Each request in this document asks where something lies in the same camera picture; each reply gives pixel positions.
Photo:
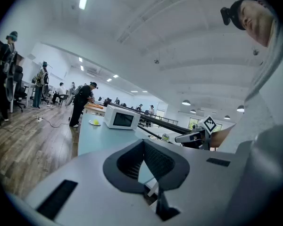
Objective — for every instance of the person's right forearm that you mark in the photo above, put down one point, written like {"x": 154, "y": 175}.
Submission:
{"x": 222, "y": 135}

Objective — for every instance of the white power strip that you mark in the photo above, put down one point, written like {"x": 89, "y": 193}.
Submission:
{"x": 39, "y": 119}

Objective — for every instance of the dark pendant lamp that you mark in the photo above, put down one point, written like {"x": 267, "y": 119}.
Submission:
{"x": 193, "y": 111}
{"x": 186, "y": 102}
{"x": 240, "y": 108}
{"x": 227, "y": 117}

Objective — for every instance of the yellow banana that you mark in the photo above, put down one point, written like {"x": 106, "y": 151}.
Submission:
{"x": 96, "y": 121}

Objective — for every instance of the orange cutting board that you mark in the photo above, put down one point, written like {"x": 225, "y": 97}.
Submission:
{"x": 96, "y": 106}

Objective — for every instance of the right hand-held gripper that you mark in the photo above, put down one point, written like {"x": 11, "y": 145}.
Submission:
{"x": 208, "y": 125}

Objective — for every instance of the black office chair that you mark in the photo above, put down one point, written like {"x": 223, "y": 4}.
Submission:
{"x": 19, "y": 88}

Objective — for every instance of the white microwave oven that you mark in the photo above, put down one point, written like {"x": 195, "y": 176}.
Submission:
{"x": 121, "y": 119}

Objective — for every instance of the white round plate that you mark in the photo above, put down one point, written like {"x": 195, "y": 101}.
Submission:
{"x": 92, "y": 123}

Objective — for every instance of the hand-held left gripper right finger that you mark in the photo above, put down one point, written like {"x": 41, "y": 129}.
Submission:
{"x": 169, "y": 168}

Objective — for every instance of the black head camera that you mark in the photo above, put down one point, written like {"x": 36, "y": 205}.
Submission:
{"x": 226, "y": 15}

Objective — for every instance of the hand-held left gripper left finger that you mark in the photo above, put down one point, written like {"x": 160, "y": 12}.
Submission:
{"x": 113, "y": 171}

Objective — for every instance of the person's head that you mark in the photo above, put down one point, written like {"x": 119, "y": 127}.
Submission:
{"x": 254, "y": 22}

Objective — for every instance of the clear drink bottle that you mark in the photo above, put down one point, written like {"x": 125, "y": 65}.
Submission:
{"x": 165, "y": 137}

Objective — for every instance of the person's grey shirt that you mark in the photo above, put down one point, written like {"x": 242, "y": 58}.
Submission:
{"x": 266, "y": 91}

